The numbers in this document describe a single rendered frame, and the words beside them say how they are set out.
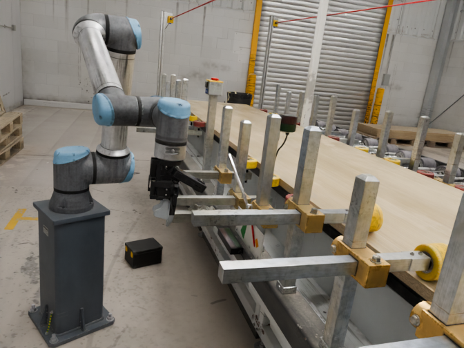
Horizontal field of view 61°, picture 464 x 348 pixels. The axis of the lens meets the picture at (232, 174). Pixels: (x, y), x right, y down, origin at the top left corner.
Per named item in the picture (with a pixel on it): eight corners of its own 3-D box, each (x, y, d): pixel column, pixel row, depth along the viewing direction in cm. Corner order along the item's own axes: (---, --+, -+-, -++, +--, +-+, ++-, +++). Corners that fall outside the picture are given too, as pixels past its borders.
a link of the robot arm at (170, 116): (184, 97, 116) (197, 103, 108) (179, 139, 120) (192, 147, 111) (152, 94, 112) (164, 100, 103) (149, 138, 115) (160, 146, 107)
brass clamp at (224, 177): (219, 184, 170) (220, 172, 169) (211, 174, 183) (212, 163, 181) (232, 184, 172) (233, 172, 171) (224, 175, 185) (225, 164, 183)
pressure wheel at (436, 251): (435, 242, 84) (408, 245, 91) (442, 281, 82) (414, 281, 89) (456, 241, 86) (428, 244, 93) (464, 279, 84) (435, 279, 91)
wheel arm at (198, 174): (154, 179, 165) (155, 170, 164) (152, 177, 168) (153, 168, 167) (250, 181, 178) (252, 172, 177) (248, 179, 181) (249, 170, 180)
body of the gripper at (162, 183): (147, 192, 119) (150, 154, 116) (175, 193, 122) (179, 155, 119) (149, 201, 112) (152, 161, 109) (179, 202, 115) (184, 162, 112)
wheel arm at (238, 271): (221, 286, 70) (224, 267, 69) (217, 275, 74) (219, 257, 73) (440, 270, 86) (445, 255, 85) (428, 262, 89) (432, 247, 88)
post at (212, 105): (201, 183, 203) (210, 94, 191) (199, 179, 208) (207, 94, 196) (210, 183, 205) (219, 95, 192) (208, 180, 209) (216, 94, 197)
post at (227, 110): (214, 210, 182) (225, 105, 169) (212, 207, 185) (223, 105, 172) (221, 210, 183) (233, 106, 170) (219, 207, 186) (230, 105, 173)
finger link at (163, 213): (151, 226, 119) (154, 197, 116) (170, 226, 120) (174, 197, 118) (152, 230, 116) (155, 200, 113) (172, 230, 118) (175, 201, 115)
